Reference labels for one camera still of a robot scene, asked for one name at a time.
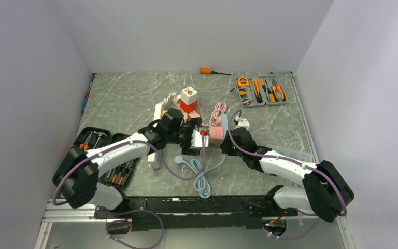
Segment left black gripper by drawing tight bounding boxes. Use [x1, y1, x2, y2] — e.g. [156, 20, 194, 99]
[167, 118, 202, 155]

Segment light blue power strip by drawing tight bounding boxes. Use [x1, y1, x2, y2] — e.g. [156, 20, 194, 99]
[220, 114, 228, 141]

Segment pink cube socket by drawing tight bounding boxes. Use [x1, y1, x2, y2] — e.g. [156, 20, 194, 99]
[208, 126, 224, 143]

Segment pink power strip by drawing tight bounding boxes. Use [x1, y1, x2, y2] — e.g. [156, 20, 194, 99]
[169, 94, 200, 119]

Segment red cube adapter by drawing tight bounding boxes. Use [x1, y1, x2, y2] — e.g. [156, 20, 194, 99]
[180, 100, 198, 113]

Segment white power strip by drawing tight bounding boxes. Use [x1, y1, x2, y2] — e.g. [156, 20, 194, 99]
[147, 102, 167, 170]

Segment white cube adapter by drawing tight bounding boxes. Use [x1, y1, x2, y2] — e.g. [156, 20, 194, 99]
[180, 87, 197, 105]

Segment grey tool tray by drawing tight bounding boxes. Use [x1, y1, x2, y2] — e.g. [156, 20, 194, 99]
[236, 74, 289, 108]

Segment light blue cable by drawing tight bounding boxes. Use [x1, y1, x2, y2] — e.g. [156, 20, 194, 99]
[174, 154, 226, 199]

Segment clear screw box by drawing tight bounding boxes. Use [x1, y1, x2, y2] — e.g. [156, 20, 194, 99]
[260, 144, 315, 182]

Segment black tool case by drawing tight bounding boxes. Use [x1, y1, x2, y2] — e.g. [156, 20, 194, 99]
[72, 127, 139, 190]

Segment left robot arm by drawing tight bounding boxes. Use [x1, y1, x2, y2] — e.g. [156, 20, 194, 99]
[52, 108, 205, 218]

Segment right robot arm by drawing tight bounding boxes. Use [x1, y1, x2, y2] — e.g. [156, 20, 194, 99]
[220, 128, 355, 223]

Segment orange pliers in case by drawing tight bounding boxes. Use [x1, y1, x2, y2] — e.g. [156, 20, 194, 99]
[79, 132, 94, 151]

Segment red blue pen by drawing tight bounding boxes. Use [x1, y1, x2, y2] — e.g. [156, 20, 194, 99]
[81, 82, 93, 114]

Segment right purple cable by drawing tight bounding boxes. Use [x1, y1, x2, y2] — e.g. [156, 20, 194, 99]
[227, 109, 348, 241]

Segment purple cable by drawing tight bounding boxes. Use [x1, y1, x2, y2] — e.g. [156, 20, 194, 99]
[227, 109, 348, 241]
[52, 134, 207, 249]

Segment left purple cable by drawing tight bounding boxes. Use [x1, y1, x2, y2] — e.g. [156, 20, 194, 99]
[52, 134, 207, 249]

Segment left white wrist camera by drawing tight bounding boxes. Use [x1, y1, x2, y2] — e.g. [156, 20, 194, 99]
[190, 128, 209, 149]

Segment pink coiled cable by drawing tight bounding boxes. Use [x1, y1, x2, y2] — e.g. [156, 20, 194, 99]
[208, 101, 228, 127]

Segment orange handled screwdriver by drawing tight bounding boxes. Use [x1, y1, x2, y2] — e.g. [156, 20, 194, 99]
[199, 68, 232, 76]

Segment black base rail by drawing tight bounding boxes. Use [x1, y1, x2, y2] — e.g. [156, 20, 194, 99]
[94, 195, 297, 231]

